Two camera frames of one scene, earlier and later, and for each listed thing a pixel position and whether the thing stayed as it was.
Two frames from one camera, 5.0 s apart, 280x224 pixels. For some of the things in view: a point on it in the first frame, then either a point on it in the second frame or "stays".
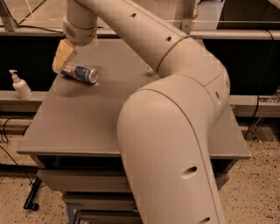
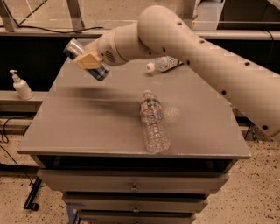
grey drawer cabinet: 74,137 stays
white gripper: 79,35 to 105,51
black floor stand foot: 30,203 stays
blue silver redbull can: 80,73 to 74,47
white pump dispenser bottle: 21,87 stays
